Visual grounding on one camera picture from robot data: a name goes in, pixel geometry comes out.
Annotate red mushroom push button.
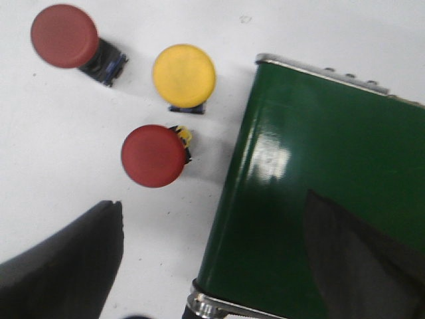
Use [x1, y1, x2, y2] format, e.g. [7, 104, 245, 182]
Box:
[31, 4, 128, 87]
[121, 124, 193, 188]

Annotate aluminium conveyor frame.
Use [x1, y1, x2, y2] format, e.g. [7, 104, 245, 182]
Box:
[181, 53, 425, 319]

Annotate yellow mushroom push button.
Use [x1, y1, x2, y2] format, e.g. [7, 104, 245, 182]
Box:
[152, 44, 216, 114]

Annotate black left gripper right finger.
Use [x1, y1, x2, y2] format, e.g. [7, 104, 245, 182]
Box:
[304, 191, 424, 318]

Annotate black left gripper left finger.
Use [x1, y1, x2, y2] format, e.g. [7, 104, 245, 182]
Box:
[1, 201, 124, 318]

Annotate green conveyor belt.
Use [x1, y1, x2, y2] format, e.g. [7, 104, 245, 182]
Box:
[195, 61, 425, 319]

